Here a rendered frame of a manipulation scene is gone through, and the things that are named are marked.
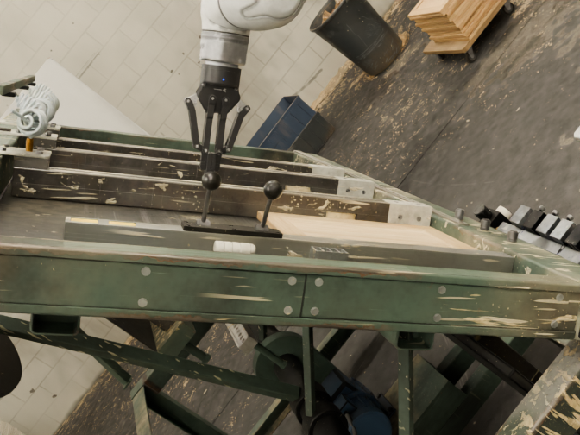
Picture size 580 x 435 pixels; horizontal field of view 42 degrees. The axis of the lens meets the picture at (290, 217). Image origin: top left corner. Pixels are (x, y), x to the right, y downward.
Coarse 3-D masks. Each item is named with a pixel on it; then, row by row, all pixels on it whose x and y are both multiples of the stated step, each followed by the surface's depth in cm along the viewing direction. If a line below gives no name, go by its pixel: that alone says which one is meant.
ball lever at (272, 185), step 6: (270, 180) 147; (276, 180) 147; (264, 186) 147; (270, 186) 146; (276, 186) 146; (264, 192) 147; (270, 192) 146; (276, 192) 146; (270, 198) 147; (276, 198) 147; (270, 204) 149; (264, 216) 151; (264, 222) 152; (258, 228) 153; (264, 228) 153
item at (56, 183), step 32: (32, 128) 178; (32, 160) 178; (32, 192) 179; (64, 192) 181; (96, 192) 183; (128, 192) 185; (160, 192) 187; (192, 192) 189; (224, 192) 191; (256, 192) 193; (288, 192) 196; (416, 224) 206
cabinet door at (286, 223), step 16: (272, 224) 179; (288, 224) 181; (304, 224) 186; (320, 224) 189; (336, 224) 192; (352, 224) 195; (368, 224) 197; (384, 224) 200; (400, 224) 204; (368, 240) 177; (384, 240) 180; (400, 240) 183; (416, 240) 185; (432, 240) 188; (448, 240) 190
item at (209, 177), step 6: (204, 174) 144; (210, 174) 143; (216, 174) 144; (204, 180) 144; (210, 180) 143; (216, 180) 143; (204, 186) 144; (210, 186) 144; (216, 186) 144; (210, 192) 146; (210, 198) 147; (204, 210) 148; (204, 216) 149; (198, 222) 149; (204, 222) 150
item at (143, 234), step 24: (72, 240) 142; (96, 240) 143; (120, 240) 145; (144, 240) 146; (168, 240) 147; (192, 240) 148; (216, 240) 149; (240, 240) 151; (264, 240) 152; (288, 240) 153; (312, 240) 155; (336, 240) 159; (408, 264) 161; (432, 264) 162; (456, 264) 164; (480, 264) 165; (504, 264) 167
